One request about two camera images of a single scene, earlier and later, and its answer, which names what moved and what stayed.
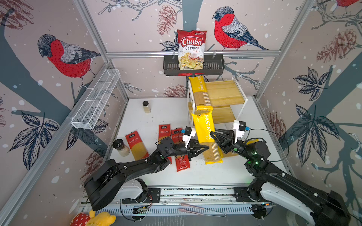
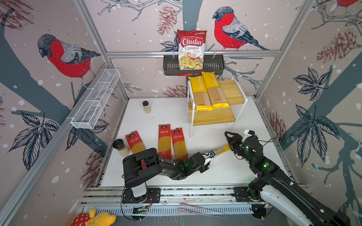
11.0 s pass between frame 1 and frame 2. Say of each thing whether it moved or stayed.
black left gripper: moved
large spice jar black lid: stayed
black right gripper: stayed
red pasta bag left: stayed
